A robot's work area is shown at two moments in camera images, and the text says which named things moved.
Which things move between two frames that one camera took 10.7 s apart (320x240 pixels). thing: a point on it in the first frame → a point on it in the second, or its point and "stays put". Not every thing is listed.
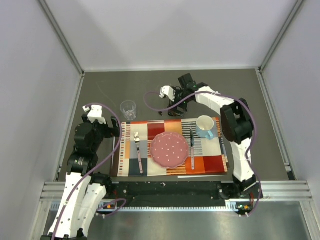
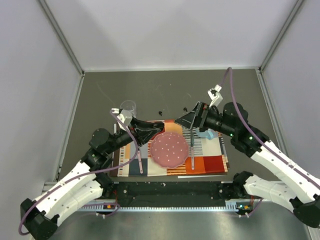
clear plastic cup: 128,108 stays put
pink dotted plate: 169,150 stays put
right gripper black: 177,92 → 196,118
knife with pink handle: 192,148 stays put
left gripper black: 111,132 → 143,131
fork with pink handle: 137,139 stays put
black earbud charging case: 175,113 → 169,120
